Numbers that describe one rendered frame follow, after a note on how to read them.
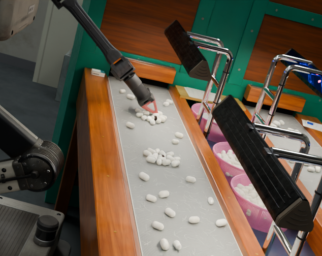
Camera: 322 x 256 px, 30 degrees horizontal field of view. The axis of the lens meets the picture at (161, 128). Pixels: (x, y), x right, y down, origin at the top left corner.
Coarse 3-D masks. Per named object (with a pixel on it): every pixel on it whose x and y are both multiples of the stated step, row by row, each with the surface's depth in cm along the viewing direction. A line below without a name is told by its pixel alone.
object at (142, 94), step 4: (140, 84) 247; (136, 88) 246; (140, 88) 247; (144, 88) 248; (148, 88) 254; (136, 92) 247; (140, 92) 247; (144, 92) 248; (148, 92) 249; (136, 96) 249; (140, 96) 248; (144, 96) 248; (148, 96) 247; (140, 100) 249; (144, 100) 246; (140, 104) 247
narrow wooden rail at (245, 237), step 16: (176, 96) 281; (192, 128) 246; (192, 144) 236; (208, 144) 234; (208, 160) 219; (208, 176) 210; (224, 176) 210; (224, 192) 198; (224, 208) 189; (240, 208) 190; (240, 224) 180; (240, 240) 172; (256, 240) 173
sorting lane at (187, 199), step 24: (120, 96) 267; (168, 96) 286; (120, 120) 239; (144, 120) 247; (168, 120) 254; (120, 144) 218; (144, 144) 223; (168, 144) 230; (144, 168) 204; (168, 168) 209; (192, 168) 215; (144, 192) 188; (192, 192) 197; (144, 216) 174; (168, 216) 177; (216, 216) 186; (144, 240) 162; (168, 240) 165; (192, 240) 169; (216, 240) 172
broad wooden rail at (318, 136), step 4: (296, 116) 308; (300, 116) 305; (304, 116) 307; (308, 116) 310; (300, 120) 303; (312, 120) 305; (316, 120) 307; (304, 128) 297; (308, 128) 293; (308, 132) 292; (312, 132) 288; (316, 132) 288; (320, 132) 290; (312, 136) 287; (316, 136) 283; (320, 136) 283; (316, 140) 282; (320, 140) 279; (320, 144) 278
